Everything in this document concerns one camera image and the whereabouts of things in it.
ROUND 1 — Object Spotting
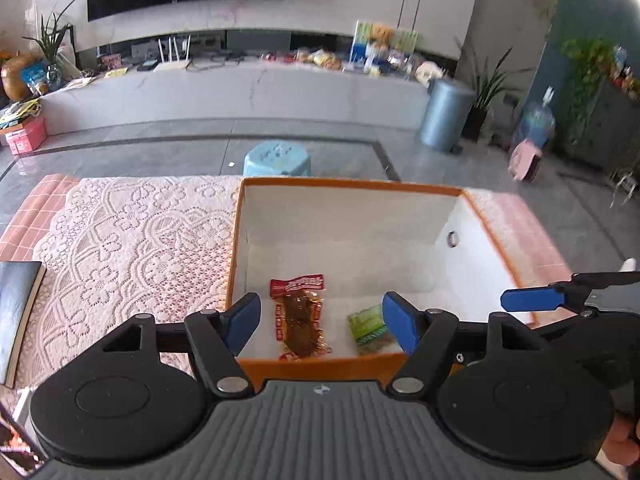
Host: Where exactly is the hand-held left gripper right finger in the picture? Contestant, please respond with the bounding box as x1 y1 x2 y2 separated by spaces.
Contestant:
381 290 553 396

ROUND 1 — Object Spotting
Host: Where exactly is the golden vase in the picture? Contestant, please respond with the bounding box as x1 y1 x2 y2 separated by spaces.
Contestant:
0 52 36 103

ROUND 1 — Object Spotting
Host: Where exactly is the green plant in glass vase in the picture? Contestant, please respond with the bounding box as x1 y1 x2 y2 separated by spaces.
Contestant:
22 0 76 92

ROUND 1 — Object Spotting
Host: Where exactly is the white round gadget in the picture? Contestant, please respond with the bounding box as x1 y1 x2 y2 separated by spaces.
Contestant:
415 60 446 86

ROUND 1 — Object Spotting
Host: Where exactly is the blue water bottle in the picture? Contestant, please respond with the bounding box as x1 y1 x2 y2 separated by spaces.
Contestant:
520 87 557 151

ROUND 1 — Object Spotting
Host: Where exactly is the teddy bear gift box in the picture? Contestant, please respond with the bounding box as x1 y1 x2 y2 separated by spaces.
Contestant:
350 21 420 78

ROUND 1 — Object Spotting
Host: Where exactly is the pink cardboard box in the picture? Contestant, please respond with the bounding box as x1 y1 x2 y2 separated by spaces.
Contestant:
0 117 48 156

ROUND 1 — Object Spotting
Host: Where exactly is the red snack packet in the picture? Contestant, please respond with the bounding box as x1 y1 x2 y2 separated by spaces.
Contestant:
270 274 333 361

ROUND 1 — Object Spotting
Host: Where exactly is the green snack packet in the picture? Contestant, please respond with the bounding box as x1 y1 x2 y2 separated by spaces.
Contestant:
347 304 401 356

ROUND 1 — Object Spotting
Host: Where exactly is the blue white bag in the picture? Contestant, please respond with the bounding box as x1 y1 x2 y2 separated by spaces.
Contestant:
20 60 51 96

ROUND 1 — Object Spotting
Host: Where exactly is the green shelf plant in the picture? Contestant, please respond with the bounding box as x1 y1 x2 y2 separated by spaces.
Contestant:
560 35 616 146

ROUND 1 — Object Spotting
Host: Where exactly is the yellow snack bag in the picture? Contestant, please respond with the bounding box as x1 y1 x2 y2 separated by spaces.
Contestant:
295 47 343 71

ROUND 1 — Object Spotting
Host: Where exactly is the orange cardboard box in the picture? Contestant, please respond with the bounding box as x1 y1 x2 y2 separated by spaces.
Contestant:
226 176 538 393

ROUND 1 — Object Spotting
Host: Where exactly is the potted plant in black pot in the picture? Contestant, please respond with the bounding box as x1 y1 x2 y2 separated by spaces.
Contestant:
455 42 521 142

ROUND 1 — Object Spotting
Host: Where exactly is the grey trash can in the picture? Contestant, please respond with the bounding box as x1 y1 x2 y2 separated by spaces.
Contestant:
419 77 476 153

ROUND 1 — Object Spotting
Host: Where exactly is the white marble tv cabinet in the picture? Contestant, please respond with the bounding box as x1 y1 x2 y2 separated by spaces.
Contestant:
37 57 436 136

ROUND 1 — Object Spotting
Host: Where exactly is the white router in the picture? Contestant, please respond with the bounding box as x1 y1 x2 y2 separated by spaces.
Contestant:
152 36 193 73

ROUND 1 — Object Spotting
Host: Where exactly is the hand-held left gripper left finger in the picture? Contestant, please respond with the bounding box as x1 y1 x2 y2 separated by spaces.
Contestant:
100 292 263 401

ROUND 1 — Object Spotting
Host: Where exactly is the black book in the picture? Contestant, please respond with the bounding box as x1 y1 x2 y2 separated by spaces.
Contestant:
0 261 47 388

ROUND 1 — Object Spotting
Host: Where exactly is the pile of papers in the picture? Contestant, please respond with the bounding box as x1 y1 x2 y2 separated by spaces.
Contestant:
0 99 43 131

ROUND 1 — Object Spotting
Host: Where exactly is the light blue plastic stool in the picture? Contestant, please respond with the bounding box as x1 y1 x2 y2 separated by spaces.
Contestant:
243 140 312 178

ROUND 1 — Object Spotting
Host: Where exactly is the person's right hand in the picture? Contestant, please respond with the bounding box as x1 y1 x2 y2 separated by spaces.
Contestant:
602 407 640 473

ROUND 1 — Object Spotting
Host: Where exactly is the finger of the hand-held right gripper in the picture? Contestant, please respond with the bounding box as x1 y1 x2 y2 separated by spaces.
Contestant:
501 271 640 319

